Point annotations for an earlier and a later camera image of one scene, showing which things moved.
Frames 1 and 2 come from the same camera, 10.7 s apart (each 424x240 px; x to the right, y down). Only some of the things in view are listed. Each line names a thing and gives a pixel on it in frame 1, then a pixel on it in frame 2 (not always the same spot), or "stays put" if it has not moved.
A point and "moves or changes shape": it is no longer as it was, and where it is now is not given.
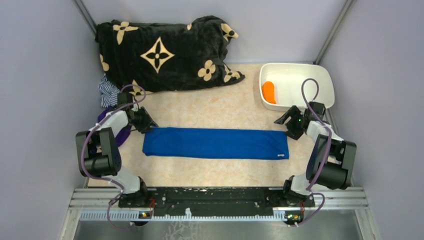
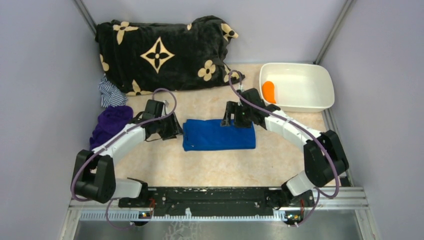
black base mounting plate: [215, 199] stays put
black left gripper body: [142, 120] to [168, 127]
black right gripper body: [294, 125] to [241, 117]
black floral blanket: [158, 56] stays put
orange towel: [268, 92] stays put
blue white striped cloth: [109, 92] stays put
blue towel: [209, 143] moves or changes shape
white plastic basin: [287, 79] stays put
